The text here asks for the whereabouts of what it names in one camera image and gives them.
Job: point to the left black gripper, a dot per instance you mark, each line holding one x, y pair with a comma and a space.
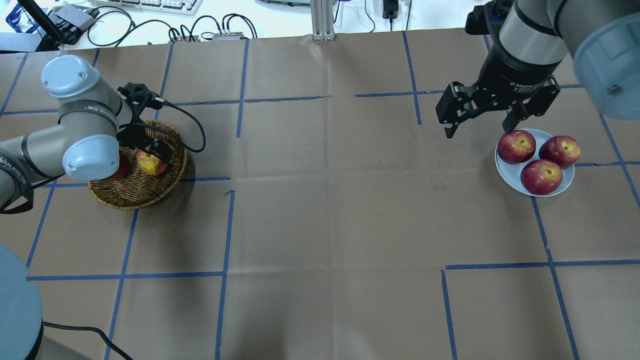
158, 150

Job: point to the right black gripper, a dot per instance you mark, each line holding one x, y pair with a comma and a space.
515, 69

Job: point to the yellow-red apple from basket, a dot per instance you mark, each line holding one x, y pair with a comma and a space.
151, 164

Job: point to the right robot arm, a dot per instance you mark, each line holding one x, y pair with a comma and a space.
530, 39

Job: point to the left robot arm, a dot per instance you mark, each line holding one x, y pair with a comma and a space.
94, 120

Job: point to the dark red apple in basket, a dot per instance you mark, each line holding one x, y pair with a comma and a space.
123, 170

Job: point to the red apple on plate left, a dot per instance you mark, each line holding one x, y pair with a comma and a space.
516, 147

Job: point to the red apple on plate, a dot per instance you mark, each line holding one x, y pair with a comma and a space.
564, 151
516, 147
541, 177

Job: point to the woven wicker basket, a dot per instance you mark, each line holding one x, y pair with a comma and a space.
138, 189

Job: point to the light blue plate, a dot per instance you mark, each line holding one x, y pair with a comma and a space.
510, 173

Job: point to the red apple on plate near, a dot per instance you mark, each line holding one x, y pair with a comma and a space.
541, 177

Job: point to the red apple on plate far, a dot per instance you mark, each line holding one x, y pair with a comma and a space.
564, 151

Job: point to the white keyboard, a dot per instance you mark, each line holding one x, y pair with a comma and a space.
180, 7

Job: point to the aluminium frame post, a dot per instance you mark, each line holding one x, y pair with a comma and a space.
322, 20

